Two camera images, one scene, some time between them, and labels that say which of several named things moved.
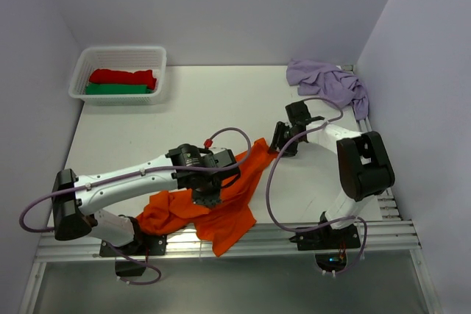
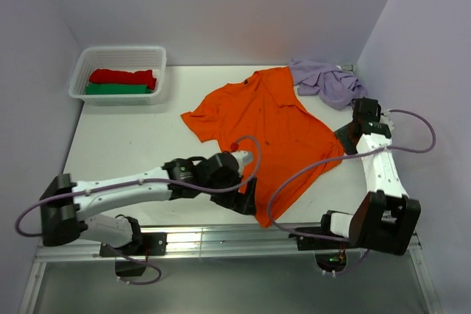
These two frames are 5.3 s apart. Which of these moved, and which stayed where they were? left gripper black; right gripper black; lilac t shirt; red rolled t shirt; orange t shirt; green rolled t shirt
Moved: left gripper black; right gripper black; orange t shirt
Stayed: red rolled t shirt; lilac t shirt; green rolled t shirt
